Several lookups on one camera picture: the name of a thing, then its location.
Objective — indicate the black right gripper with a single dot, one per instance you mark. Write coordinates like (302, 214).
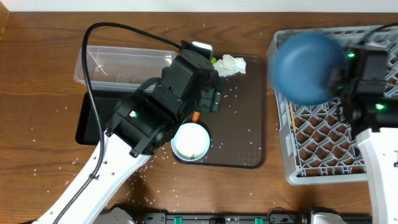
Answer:
(337, 82)

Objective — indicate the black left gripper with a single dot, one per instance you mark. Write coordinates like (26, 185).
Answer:
(212, 98)

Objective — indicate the large blue bowl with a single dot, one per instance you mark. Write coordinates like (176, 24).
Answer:
(302, 67)

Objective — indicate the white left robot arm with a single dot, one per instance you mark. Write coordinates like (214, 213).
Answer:
(141, 123)

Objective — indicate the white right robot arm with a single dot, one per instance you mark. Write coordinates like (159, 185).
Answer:
(373, 120)

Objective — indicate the grey dishwasher rack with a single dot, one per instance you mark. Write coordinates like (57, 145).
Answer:
(322, 151)

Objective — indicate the orange carrot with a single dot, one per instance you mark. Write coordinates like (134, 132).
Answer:
(195, 116)

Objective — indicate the crumpled white tissue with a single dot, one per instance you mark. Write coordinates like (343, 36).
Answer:
(230, 65)

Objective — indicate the light blue rice bowl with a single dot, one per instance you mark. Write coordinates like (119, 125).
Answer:
(191, 142)

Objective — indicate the wooden chopstick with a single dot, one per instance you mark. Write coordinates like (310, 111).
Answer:
(292, 116)

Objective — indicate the dark brown serving tray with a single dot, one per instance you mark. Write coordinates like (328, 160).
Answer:
(238, 130)

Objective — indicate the clear plastic bin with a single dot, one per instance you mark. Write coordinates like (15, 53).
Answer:
(124, 69)

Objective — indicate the black plastic bin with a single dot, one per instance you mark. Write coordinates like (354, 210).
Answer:
(87, 130)

